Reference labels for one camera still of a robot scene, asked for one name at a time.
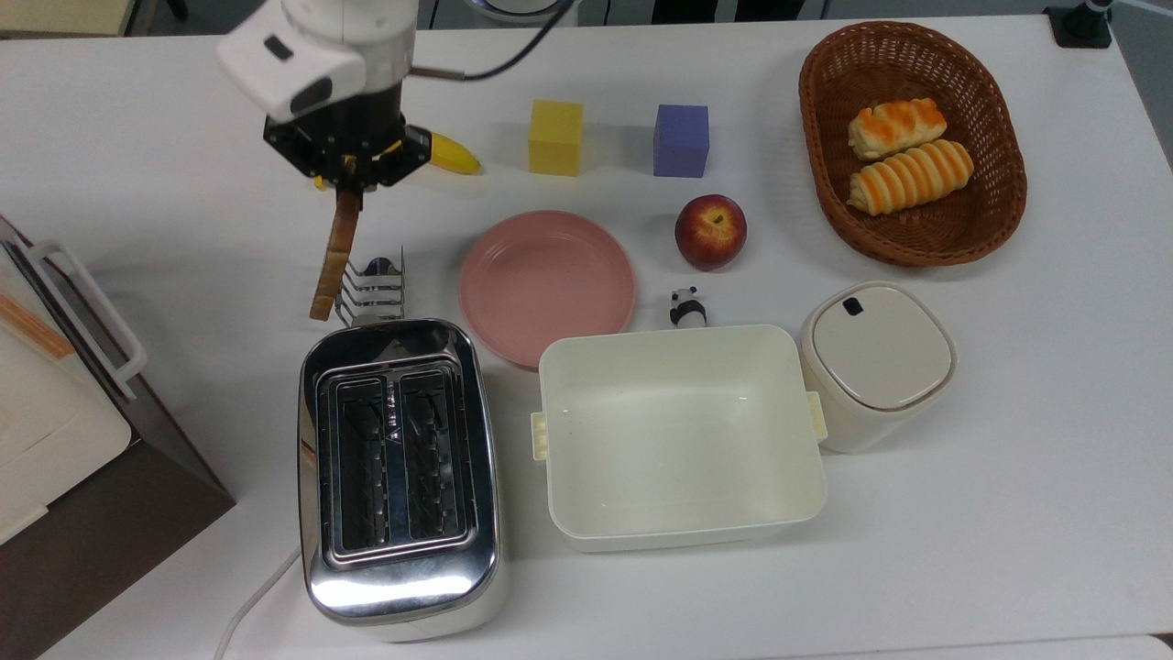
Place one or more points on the brown bread slice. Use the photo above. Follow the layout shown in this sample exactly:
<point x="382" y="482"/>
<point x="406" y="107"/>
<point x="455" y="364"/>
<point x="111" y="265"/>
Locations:
<point x="341" y="238"/>

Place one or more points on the metal toast rack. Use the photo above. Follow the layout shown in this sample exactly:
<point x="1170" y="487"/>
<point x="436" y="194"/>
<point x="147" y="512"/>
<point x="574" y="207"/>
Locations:
<point x="376" y="270"/>

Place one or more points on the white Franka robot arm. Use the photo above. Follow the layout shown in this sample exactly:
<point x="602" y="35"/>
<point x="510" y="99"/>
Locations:
<point x="339" y="27"/>

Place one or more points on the purple cube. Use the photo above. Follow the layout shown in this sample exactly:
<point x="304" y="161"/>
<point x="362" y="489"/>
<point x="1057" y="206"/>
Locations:
<point x="681" y="142"/>

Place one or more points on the small panda figurine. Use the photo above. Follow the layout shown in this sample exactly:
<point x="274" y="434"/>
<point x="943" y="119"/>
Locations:
<point x="687" y="312"/>

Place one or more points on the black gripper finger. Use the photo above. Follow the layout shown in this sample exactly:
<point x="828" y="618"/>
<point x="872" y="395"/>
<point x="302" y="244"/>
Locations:
<point x="293" y="147"/>
<point x="408" y="151"/>

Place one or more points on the red apple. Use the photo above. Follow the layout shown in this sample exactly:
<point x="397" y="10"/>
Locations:
<point x="710" y="234"/>

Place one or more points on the yellow cube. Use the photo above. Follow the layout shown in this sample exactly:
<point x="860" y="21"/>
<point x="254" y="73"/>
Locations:
<point x="555" y="137"/>

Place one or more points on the cream open plastic box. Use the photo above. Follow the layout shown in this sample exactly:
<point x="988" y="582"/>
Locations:
<point x="678" y="440"/>

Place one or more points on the black camera stand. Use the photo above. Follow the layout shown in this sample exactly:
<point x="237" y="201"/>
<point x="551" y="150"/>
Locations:
<point x="1079" y="27"/>

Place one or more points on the cream and chrome toaster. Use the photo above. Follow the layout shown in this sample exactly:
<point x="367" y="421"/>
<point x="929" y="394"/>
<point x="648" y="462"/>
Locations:
<point x="403" y="587"/>

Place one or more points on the brown wicker basket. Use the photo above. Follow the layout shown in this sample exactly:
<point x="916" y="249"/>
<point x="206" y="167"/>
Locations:
<point x="994" y="119"/>

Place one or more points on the yellow banana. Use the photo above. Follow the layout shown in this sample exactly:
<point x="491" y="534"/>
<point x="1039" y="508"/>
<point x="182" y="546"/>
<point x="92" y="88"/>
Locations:
<point x="454" y="156"/>

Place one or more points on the pink plate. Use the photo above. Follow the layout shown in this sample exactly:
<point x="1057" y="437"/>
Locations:
<point x="545" y="284"/>

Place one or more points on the striped bread roll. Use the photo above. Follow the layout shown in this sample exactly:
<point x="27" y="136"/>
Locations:
<point x="907" y="179"/>

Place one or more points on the small cream lidded bin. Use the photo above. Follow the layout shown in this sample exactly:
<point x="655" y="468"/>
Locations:
<point x="880" y="353"/>

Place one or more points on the white and brown appliance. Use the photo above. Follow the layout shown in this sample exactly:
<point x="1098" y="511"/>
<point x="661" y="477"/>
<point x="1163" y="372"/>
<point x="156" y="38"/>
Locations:
<point x="137" y="522"/>

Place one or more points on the orange glazed bread roll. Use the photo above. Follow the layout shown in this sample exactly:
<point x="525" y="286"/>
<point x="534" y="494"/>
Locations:
<point x="893" y="128"/>

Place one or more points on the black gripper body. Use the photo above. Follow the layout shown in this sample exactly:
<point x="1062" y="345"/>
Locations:
<point x="353" y="128"/>

